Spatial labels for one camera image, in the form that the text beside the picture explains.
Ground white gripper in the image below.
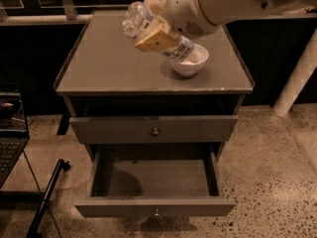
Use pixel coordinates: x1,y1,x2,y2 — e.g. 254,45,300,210
134,0,218,53

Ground metal railing frame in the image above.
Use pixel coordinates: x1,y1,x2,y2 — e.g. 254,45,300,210
0,0,317,27

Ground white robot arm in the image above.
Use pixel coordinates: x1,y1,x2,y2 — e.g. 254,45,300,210
135,0,317,52

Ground blue label plastic bottle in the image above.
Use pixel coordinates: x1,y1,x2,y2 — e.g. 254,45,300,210
122,2,194,62

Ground white diagonal pole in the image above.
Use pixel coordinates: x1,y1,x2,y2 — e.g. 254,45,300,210
272,30,317,117

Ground black laptop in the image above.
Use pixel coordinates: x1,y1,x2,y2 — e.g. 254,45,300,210
0,82,30,188

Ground closed grey upper drawer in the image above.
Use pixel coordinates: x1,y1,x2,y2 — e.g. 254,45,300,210
70,115,238,144

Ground open grey middle drawer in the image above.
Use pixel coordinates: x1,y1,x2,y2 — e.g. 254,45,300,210
75,143,235,217

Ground black metal stand bar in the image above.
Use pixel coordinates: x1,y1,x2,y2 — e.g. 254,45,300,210
26,159,70,238

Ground grey drawer cabinet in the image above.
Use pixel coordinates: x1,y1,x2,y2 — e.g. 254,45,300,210
53,9,256,157

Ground white ceramic bowl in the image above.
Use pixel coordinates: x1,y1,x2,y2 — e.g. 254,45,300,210
170,44,209,76

